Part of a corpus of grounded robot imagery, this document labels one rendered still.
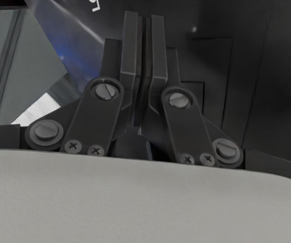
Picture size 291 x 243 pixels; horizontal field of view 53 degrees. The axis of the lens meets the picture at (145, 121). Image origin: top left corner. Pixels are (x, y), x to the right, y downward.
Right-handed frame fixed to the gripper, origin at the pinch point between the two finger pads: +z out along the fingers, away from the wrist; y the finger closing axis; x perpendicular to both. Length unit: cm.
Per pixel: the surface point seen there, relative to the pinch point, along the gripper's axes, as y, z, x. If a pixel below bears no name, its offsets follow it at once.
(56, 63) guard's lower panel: -23, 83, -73
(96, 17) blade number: -2.5, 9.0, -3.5
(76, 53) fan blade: -3.9, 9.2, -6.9
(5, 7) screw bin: -12.7, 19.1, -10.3
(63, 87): -6.4, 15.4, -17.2
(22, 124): -9.2, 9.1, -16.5
